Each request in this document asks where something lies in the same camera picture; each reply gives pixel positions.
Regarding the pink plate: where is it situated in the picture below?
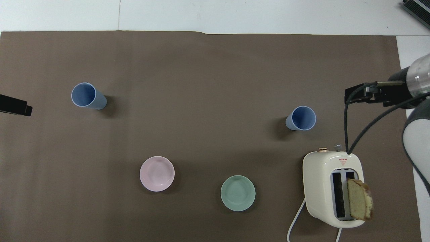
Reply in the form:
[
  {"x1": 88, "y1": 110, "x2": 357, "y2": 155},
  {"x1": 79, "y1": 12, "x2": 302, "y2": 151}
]
[{"x1": 139, "y1": 156, "x2": 175, "y2": 192}]

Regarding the blue plastic cup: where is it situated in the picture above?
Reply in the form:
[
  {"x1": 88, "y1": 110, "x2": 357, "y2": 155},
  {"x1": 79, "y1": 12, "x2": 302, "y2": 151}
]
[
  {"x1": 71, "y1": 82, "x2": 108, "y2": 110},
  {"x1": 286, "y1": 106, "x2": 317, "y2": 131}
]

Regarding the black stand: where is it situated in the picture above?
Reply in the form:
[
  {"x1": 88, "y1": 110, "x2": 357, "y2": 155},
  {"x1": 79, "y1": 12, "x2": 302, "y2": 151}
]
[{"x1": 402, "y1": 0, "x2": 430, "y2": 19}]

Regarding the green plate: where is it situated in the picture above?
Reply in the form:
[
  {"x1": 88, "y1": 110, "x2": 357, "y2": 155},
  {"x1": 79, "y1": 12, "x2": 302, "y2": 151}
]
[{"x1": 220, "y1": 175, "x2": 256, "y2": 212}]

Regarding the white toaster power cord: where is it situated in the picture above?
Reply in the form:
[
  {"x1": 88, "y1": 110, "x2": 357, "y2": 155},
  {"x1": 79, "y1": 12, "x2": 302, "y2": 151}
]
[{"x1": 287, "y1": 198, "x2": 343, "y2": 242}]

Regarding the slice of bread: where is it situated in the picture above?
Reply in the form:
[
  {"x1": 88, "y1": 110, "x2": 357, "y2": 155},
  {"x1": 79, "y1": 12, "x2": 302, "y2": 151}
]
[{"x1": 346, "y1": 178, "x2": 374, "y2": 221}]

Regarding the cream white toaster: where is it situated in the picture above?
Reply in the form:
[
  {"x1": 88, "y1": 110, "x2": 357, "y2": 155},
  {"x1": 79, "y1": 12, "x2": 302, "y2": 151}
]
[{"x1": 302, "y1": 144, "x2": 365, "y2": 229}]

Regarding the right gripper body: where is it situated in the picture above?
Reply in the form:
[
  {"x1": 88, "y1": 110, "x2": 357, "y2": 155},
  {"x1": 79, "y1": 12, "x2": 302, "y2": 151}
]
[{"x1": 382, "y1": 67, "x2": 417, "y2": 109}]

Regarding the black cable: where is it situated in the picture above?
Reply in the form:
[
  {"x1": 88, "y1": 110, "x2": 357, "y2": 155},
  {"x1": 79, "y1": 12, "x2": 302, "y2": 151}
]
[{"x1": 344, "y1": 82, "x2": 430, "y2": 155}]

